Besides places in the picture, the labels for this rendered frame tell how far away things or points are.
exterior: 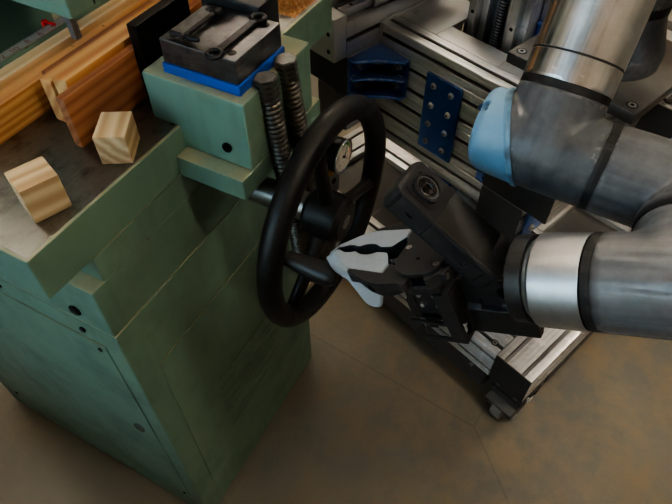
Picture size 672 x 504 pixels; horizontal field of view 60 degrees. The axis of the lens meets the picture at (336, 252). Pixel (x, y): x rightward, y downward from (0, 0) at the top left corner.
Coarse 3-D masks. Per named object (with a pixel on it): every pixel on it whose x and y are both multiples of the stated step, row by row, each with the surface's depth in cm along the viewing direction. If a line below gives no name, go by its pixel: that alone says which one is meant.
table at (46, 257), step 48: (48, 144) 65; (144, 144) 65; (0, 192) 60; (96, 192) 60; (144, 192) 66; (240, 192) 67; (0, 240) 56; (48, 240) 56; (96, 240) 62; (48, 288) 58
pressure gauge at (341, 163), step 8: (336, 144) 98; (344, 144) 99; (352, 144) 102; (328, 152) 98; (336, 152) 98; (344, 152) 100; (328, 160) 98; (336, 160) 98; (344, 160) 102; (328, 168) 100; (336, 168) 99; (344, 168) 103
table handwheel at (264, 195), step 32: (352, 96) 64; (320, 128) 59; (384, 128) 74; (288, 160) 58; (320, 160) 61; (384, 160) 79; (256, 192) 72; (288, 192) 57; (320, 192) 66; (352, 192) 75; (288, 224) 58; (320, 224) 68; (352, 224) 82; (320, 288) 78; (288, 320) 68
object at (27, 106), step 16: (144, 0) 78; (48, 64) 68; (32, 80) 66; (0, 96) 64; (16, 96) 65; (32, 96) 67; (0, 112) 64; (16, 112) 65; (32, 112) 67; (0, 128) 64; (16, 128) 66; (0, 144) 65
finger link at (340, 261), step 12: (336, 252) 58; (348, 252) 57; (384, 252) 54; (336, 264) 57; (348, 264) 55; (360, 264) 54; (372, 264) 53; (384, 264) 53; (348, 276) 55; (360, 288) 57; (372, 300) 57
